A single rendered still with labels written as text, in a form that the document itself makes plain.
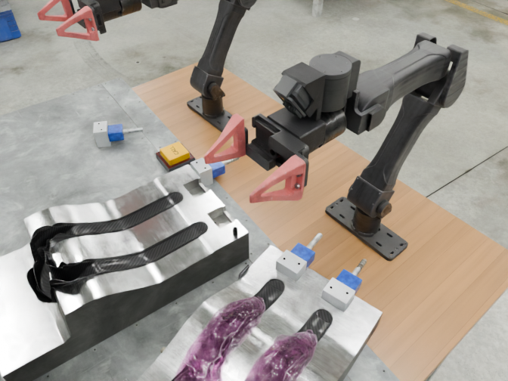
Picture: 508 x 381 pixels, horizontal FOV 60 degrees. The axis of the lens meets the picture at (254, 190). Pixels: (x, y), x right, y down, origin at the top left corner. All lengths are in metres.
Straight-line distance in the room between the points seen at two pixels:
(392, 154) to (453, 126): 2.01
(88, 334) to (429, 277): 0.70
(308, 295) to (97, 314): 0.39
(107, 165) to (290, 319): 0.68
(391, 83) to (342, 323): 0.43
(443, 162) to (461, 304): 1.67
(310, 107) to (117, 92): 1.04
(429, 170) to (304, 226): 1.57
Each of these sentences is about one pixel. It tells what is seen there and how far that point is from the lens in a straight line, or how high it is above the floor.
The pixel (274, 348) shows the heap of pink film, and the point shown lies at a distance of 0.76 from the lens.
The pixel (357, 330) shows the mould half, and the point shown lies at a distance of 0.86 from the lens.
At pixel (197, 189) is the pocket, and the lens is 1.05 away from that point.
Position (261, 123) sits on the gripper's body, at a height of 1.23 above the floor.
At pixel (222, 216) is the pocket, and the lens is 0.98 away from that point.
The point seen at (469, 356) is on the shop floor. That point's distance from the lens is 1.93.
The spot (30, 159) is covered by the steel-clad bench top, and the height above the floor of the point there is 0.80.
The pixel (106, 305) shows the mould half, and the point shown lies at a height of 0.90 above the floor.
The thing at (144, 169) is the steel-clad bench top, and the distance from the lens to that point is 1.22.
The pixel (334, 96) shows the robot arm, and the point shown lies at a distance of 0.62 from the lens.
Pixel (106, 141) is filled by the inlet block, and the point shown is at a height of 0.82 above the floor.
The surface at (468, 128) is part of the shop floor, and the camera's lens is 2.94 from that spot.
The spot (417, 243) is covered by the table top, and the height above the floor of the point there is 0.80.
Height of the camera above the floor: 1.60
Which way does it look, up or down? 45 degrees down
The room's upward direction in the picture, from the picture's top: straight up
